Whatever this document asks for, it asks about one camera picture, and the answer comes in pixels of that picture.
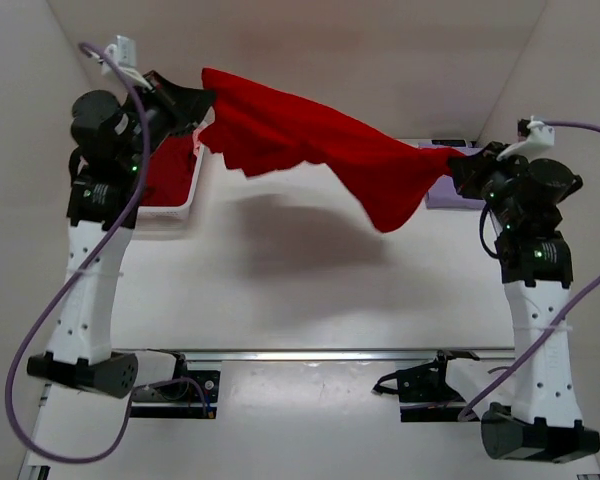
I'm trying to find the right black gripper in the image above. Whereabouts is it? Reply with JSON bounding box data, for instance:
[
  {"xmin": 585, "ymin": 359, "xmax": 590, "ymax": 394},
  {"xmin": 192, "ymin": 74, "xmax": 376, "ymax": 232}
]
[{"xmin": 449, "ymin": 143, "xmax": 526, "ymax": 229}]

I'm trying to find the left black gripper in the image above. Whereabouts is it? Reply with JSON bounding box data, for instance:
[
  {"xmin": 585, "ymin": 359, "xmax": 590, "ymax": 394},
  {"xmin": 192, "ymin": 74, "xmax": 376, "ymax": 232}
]
[{"xmin": 129, "ymin": 57, "xmax": 222, "ymax": 153}]

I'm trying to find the bright red t shirt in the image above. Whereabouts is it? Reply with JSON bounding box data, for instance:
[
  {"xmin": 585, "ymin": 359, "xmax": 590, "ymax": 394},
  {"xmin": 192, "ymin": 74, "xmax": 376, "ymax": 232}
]
[{"xmin": 199, "ymin": 68, "xmax": 461, "ymax": 233}]

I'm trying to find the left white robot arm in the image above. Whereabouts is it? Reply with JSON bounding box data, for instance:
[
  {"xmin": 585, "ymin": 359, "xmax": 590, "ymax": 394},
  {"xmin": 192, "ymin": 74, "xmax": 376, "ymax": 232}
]
[{"xmin": 26, "ymin": 71, "xmax": 215, "ymax": 398}]

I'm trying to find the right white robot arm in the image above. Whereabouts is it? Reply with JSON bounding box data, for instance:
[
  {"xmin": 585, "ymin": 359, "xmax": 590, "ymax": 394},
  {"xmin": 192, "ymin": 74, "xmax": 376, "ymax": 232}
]
[{"xmin": 373, "ymin": 142, "xmax": 600, "ymax": 464}]

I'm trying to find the folded lavender t shirt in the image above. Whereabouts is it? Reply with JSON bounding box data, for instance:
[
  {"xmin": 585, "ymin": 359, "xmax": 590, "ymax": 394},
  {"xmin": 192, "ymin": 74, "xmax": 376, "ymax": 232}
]
[{"xmin": 418, "ymin": 144, "xmax": 489, "ymax": 210}]

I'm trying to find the small dark device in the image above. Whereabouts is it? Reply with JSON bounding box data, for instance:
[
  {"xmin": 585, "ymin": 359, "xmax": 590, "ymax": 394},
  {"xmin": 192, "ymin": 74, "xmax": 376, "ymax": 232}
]
[{"xmin": 431, "ymin": 139, "xmax": 471, "ymax": 148}]

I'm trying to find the dark red shirt in basket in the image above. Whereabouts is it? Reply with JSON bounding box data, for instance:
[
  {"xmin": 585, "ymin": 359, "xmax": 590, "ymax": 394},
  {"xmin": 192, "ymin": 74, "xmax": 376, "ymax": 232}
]
[{"xmin": 141, "ymin": 136, "xmax": 197, "ymax": 207}]

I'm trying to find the white plastic basket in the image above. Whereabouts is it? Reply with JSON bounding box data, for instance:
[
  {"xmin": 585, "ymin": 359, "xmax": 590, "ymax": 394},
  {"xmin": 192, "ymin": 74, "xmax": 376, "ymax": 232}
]
[{"xmin": 138, "ymin": 123, "xmax": 206, "ymax": 221}]

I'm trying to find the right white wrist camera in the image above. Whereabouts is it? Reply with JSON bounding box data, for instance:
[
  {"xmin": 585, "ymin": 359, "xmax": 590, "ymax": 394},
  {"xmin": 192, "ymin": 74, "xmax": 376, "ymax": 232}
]
[{"xmin": 496, "ymin": 116, "xmax": 555, "ymax": 161}]

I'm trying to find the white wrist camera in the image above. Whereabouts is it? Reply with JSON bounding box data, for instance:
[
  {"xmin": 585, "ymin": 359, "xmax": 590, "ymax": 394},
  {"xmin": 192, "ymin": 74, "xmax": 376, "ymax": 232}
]
[
  {"xmin": 105, "ymin": 35, "xmax": 152, "ymax": 89},
  {"xmin": 496, "ymin": 116, "xmax": 555, "ymax": 161}
]

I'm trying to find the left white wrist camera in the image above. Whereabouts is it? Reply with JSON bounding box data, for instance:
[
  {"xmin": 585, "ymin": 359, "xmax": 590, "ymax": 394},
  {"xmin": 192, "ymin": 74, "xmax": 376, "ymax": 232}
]
[{"xmin": 105, "ymin": 35, "xmax": 152, "ymax": 89}]

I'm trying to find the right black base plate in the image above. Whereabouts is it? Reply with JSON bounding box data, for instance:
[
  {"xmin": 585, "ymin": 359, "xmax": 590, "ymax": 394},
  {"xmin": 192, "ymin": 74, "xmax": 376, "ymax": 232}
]
[{"xmin": 372, "ymin": 350, "xmax": 480, "ymax": 423}]

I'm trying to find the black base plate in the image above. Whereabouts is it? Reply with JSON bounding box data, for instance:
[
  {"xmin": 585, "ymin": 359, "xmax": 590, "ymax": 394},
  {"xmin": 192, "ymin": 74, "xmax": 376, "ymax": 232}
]
[
  {"xmin": 130, "ymin": 352, "xmax": 221, "ymax": 420},
  {"xmin": 372, "ymin": 350, "xmax": 480, "ymax": 423}
]

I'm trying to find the silver aluminium rail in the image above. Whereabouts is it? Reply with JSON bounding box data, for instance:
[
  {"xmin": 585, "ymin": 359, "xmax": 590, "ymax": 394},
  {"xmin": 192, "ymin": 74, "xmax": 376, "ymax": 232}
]
[{"xmin": 114, "ymin": 348, "xmax": 516, "ymax": 364}]

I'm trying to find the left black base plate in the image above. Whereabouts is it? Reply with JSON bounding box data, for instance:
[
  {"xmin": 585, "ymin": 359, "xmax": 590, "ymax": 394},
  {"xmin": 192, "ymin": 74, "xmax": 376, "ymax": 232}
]
[{"xmin": 130, "ymin": 352, "xmax": 221, "ymax": 420}]

